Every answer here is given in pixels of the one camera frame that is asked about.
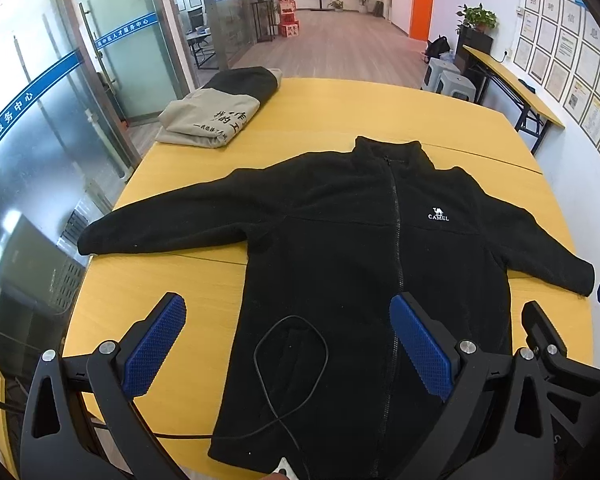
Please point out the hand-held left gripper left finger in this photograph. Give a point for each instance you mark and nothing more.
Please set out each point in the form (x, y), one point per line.
(155, 345)

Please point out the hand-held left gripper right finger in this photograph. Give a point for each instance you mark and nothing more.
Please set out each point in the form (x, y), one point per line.
(420, 345)

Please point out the black fleece jacket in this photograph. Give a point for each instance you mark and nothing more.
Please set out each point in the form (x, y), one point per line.
(330, 240)

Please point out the long wooden folding table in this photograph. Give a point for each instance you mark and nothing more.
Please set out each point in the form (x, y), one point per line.
(515, 87)

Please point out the folded beige and grey sweatshirt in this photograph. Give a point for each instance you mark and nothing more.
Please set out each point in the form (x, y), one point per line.
(207, 115)

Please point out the grey plastic stool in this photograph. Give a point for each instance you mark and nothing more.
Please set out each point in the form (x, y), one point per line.
(457, 85)
(440, 67)

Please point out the black cabinet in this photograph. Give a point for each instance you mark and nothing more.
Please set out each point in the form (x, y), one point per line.
(475, 42)

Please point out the black backpack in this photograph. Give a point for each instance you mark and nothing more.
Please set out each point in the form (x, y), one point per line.
(437, 49)

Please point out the leafy green potted plant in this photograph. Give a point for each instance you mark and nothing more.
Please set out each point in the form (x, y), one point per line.
(477, 17)

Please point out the office desk behind glass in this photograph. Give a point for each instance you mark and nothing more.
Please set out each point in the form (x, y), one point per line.
(202, 40)

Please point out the small black bag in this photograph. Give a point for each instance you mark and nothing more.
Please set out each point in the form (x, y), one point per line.
(379, 8)

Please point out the orange door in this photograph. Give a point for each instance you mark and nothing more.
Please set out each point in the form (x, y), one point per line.
(422, 0)

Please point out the stack of red cartons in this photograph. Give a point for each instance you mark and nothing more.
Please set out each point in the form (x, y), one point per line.
(289, 29)

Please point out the black metal plant stand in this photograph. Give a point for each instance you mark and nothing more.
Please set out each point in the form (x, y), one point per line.
(264, 20)

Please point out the small potted plant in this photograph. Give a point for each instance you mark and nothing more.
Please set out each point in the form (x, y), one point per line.
(336, 5)

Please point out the wall of framed notices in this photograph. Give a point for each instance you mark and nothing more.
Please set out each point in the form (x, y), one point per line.
(570, 60)

